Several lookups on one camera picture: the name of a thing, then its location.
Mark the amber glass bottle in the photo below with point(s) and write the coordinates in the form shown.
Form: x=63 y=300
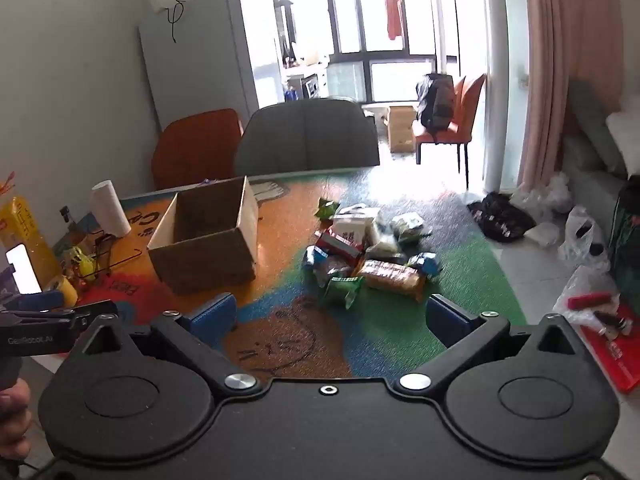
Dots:
x=65 y=212

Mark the grey upholstered chair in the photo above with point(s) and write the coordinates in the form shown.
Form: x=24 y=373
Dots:
x=305 y=135

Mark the red flat bag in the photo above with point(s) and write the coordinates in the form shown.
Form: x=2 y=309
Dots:
x=620 y=360

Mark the brown biscuit packet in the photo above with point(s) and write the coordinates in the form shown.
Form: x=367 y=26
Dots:
x=390 y=277

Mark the grey sofa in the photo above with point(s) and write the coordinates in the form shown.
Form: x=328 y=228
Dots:
x=585 y=125

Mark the crumpled white plastic bag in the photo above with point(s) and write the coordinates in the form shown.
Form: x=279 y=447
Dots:
x=545 y=195

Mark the white pillow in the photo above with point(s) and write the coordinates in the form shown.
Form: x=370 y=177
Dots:
x=625 y=135

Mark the red tube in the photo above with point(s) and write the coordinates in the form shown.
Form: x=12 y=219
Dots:
x=590 y=301

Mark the printed cardboard carton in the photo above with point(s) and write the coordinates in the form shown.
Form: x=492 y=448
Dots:
x=400 y=130

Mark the white paper bag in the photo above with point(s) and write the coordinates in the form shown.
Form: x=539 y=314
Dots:
x=542 y=234

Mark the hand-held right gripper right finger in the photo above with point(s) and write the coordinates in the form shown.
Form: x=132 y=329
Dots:
x=445 y=320

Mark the pink curtain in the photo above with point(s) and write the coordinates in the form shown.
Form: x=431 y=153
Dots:
x=565 y=35

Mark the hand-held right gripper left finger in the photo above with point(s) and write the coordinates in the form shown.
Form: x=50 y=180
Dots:
x=215 y=317

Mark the smartphone with lit screen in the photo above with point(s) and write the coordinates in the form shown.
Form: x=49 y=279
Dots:
x=22 y=270

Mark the black bag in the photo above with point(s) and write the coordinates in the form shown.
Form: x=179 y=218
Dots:
x=500 y=215

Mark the red snack packet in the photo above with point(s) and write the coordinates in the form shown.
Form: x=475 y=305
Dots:
x=332 y=246

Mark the dark green bag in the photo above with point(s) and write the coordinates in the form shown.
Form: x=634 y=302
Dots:
x=625 y=240

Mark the blue snack packet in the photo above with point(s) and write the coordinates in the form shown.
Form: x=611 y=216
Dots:
x=312 y=257
x=425 y=262

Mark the white paper towel roll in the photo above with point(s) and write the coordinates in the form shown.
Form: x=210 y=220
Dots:
x=111 y=210

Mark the dark snack packet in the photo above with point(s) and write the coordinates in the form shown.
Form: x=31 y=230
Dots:
x=332 y=266

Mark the yellow carton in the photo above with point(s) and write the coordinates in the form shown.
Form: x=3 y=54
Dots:
x=25 y=225

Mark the orange hanging garment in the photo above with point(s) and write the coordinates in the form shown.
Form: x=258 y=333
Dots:
x=395 y=5

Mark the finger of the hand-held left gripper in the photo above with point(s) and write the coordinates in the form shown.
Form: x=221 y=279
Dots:
x=90 y=311

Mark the bright green snack packet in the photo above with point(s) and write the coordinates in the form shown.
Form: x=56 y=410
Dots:
x=326 y=210

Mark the orange dining chair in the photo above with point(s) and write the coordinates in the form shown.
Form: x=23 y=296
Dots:
x=472 y=120
x=460 y=90

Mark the white refrigerator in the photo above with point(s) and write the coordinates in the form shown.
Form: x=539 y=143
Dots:
x=200 y=60

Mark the green white snack packet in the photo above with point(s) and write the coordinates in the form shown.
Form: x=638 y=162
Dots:
x=342 y=287

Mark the blue plastic object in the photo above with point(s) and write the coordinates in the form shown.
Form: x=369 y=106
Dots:
x=30 y=301

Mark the yellow round container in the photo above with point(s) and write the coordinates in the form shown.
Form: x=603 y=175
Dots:
x=62 y=287

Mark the orange upholstered chair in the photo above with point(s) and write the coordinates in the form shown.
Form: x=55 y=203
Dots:
x=195 y=145

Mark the clear plastic bag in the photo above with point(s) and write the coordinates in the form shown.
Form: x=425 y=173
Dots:
x=580 y=285

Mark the person's left hand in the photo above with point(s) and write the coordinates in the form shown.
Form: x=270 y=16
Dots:
x=12 y=420

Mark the black backpack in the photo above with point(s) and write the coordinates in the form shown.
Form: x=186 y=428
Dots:
x=436 y=105

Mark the white red snack box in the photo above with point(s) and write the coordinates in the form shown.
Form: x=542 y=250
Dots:
x=350 y=232

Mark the cardboard box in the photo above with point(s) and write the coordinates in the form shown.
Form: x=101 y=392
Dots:
x=200 y=265

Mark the silver microwave oven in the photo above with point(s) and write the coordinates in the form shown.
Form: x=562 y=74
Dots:
x=311 y=86

